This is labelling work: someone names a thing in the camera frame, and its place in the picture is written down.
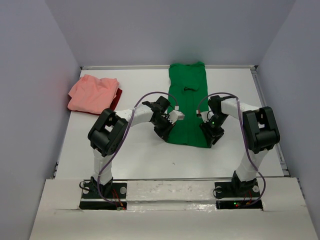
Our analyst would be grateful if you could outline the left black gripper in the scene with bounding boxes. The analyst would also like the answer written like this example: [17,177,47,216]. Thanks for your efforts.
[151,116,175,142]

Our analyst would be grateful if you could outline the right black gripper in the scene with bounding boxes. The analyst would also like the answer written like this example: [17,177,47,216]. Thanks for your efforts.
[199,113,229,147]

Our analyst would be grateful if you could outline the green t shirt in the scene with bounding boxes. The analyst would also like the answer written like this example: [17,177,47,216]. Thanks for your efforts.
[166,61,208,148]

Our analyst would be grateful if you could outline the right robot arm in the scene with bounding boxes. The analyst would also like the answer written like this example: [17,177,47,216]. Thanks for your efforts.
[196,92,281,199]

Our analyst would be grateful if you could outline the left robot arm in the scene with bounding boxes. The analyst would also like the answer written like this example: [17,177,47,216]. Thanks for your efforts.
[84,96,184,198]

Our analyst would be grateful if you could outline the dark red folded t shirt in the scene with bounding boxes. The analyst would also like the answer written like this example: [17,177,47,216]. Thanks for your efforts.
[109,88,123,111]

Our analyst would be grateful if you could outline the pink folded t shirt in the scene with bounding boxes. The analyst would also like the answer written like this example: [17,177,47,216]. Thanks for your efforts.
[67,74,120,115]

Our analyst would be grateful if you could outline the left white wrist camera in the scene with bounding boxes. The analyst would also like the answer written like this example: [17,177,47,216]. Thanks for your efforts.
[168,106,185,124]

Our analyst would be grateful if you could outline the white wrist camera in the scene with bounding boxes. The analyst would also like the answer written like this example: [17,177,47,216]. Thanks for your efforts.
[168,106,185,124]
[196,110,209,123]

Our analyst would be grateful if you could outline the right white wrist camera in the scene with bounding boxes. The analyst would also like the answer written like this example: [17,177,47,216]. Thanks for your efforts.
[196,110,209,123]

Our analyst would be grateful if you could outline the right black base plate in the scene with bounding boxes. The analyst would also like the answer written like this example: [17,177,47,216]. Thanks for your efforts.
[212,179,263,210]

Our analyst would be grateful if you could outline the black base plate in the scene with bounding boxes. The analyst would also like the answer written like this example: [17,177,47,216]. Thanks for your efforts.
[79,180,127,211]
[212,179,263,210]

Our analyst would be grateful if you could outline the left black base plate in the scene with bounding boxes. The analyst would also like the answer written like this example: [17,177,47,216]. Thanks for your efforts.
[79,180,127,211]

